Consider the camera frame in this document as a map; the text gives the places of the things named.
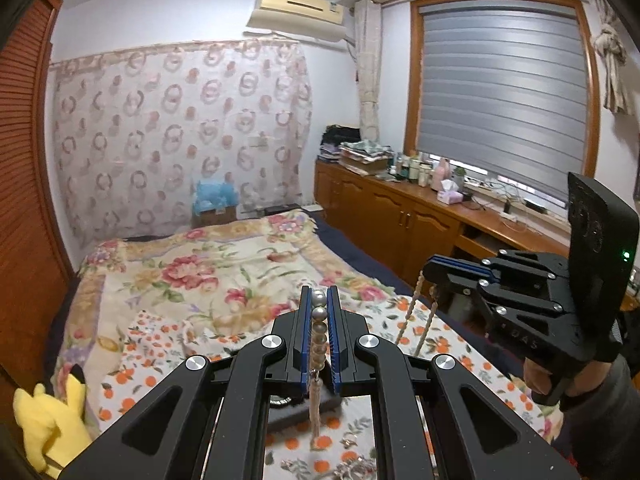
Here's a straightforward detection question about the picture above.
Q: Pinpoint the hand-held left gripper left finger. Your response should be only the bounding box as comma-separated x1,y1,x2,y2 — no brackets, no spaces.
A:
60,286,314,480

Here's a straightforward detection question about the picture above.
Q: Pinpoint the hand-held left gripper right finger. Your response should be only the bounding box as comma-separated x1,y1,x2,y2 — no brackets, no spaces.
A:
327,285,581,480

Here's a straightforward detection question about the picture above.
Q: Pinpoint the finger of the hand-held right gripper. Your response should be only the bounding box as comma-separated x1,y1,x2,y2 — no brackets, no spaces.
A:
423,260,576,333
431,249,572,283

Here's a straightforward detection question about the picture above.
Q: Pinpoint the pearl necklace with tassel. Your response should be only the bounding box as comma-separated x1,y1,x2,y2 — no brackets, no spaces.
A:
310,289,328,453

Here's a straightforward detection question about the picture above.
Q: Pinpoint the beige beaded rope necklace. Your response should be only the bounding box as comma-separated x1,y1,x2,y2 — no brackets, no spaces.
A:
396,269,442,358

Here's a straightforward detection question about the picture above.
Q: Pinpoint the person's right forearm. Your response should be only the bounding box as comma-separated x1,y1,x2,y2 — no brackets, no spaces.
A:
559,352,640,480

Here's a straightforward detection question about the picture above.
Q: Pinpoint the dark jewelry box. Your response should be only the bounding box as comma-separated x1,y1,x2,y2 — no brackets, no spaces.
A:
269,391,347,433

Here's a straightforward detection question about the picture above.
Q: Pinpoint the person's right hand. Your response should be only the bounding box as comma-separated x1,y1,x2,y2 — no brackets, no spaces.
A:
522,357,555,405

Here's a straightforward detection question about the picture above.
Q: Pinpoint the pink tissue box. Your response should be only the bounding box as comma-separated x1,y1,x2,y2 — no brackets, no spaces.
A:
437,179,465,206

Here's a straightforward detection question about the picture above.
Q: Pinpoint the wooden sideboard cabinet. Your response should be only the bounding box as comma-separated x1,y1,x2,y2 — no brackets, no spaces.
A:
314,157,573,281

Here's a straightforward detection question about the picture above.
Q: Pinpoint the floral bed quilt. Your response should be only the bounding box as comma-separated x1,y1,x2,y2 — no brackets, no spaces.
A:
42,207,526,411

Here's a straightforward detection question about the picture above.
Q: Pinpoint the group of toiletry bottles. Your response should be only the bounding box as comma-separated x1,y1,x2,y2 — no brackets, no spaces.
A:
389,150,468,188

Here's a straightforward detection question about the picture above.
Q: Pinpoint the floral blanket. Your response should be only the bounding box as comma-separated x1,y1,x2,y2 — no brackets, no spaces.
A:
52,209,416,411

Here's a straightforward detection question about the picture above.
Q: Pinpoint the orange fruit print cloth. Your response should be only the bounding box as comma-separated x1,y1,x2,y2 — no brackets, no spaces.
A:
97,294,551,480

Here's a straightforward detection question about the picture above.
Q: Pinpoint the stack of folded clothes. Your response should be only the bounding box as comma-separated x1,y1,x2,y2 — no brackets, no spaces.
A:
317,124,393,176

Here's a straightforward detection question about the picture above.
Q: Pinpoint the brown cardboard box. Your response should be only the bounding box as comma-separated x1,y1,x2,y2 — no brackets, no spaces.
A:
192,205,238,228

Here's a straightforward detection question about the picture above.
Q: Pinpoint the grey window blind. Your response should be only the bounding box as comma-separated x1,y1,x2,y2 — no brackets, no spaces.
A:
417,0,588,208

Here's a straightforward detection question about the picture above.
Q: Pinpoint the tied white window curtain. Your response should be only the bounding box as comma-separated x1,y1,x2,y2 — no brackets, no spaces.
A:
582,0,633,116

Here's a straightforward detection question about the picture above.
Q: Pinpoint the lace window curtain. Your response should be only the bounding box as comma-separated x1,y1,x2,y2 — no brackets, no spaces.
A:
352,0,383,143

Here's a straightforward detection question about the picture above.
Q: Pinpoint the yellow plush toy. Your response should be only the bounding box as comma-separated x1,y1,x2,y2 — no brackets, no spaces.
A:
12,362,93,478

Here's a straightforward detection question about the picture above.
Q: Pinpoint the wooden louvered wardrobe door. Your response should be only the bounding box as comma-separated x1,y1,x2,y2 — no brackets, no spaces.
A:
0,0,76,411

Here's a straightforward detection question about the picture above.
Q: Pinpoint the silver chain jewelry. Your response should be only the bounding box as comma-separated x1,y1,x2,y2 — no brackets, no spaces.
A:
315,435,377,480

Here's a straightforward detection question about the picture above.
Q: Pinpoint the ring patterned wall curtain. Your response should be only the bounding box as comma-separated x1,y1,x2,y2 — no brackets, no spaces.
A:
50,39,313,251

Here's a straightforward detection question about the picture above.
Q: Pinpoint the wooden window frame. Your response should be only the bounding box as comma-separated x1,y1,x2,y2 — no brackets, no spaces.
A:
402,0,601,196

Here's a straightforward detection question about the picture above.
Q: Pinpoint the wall air conditioner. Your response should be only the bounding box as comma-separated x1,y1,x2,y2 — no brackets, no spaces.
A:
244,0,357,51

